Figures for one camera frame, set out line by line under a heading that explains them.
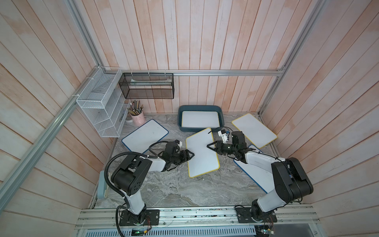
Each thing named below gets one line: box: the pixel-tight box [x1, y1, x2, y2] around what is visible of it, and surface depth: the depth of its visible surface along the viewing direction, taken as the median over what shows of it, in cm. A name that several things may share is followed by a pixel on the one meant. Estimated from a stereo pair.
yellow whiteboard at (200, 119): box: [181, 110, 221, 128], surface depth 120 cm
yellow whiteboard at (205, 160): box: [185, 127, 221, 179], surface depth 88 cm
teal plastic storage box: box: [178, 105, 225, 132], surface depth 119 cm
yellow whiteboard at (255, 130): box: [231, 113, 278, 150], surface depth 114 cm
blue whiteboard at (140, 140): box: [121, 118, 169, 155], surface depth 110 cm
